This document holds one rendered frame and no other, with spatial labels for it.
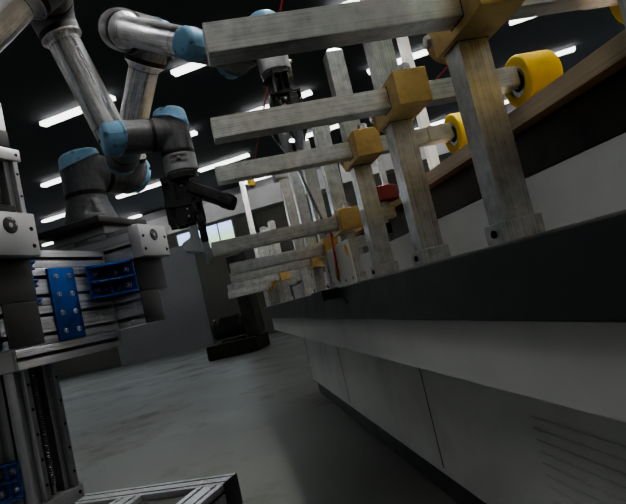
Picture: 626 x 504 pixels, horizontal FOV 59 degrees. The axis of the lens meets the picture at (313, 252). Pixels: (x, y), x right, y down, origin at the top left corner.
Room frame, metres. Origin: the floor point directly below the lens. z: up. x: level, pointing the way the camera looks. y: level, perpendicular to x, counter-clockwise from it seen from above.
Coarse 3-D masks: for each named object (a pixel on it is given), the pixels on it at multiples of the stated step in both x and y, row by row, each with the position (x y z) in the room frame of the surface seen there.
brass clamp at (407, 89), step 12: (396, 72) 0.75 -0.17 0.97; (408, 72) 0.76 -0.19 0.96; (420, 72) 0.76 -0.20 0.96; (384, 84) 0.79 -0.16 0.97; (396, 84) 0.75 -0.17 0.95; (408, 84) 0.75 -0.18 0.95; (420, 84) 0.76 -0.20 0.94; (396, 96) 0.76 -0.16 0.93; (408, 96) 0.75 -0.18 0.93; (420, 96) 0.76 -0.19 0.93; (432, 96) 0.76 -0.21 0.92; (396, 108) 0.77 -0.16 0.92; (408, 108) 0.78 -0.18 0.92; (420, 108) 0.79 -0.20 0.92; (372, 120) 0.86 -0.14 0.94; (384, 120) 0.82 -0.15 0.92; (396, 120) 0.82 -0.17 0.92; (384, 132) 0.88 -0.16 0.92
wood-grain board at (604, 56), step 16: (624, 32) 0.60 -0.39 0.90; (608, 48) 0.63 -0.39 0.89; (624, 48) 0.61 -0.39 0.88; (576, 64) 0.69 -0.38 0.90; (592, 64) 0.66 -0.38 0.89; (608, 64) 0.64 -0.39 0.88; (624, 64) 0.64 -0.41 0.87; (560, 80) 0.72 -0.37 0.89; (576, 80) 0.69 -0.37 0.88; (592, 80) 0.68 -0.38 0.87; (544, 96) 0.76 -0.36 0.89; (560, 96) 0.73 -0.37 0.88; (576, 96) 0.74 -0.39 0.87; (512, 112) 0.84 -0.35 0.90; (528, 112) 0.81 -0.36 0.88; (544, 112) 0.79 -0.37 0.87; (512, 128) 0.86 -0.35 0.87; (448, 160) 1.10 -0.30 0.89; (464, 160) 1.03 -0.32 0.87; (432, 176) 1.19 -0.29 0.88; (448, 176) 1.16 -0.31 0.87
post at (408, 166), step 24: (360, 0) 0.82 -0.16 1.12; (384, 48) 0.83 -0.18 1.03; (384, 72) 0.83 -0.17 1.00; (408, 120) 0.83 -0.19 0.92; (408, 144) 0.83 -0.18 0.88; (408, 168) 0.83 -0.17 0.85; (408, 192) 0.82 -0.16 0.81; (408, 216) 0.85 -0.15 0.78; (432, 216) 0.83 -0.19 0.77; (432, 240) 0.83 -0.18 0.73
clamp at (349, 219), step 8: (344, 208) 1.25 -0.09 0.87; (352, 208) 1.25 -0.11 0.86; (336, 216) 1.27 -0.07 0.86; (344, 216) 1.25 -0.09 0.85; (352, 216) 1.25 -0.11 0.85; (360, 216) 1.25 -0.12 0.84; (344, 224) 1.24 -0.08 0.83; (352, 224) 1.25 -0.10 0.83; (360, 224) 1.25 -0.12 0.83; (336, 232) 1.31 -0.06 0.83; (344, 232) 1.29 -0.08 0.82
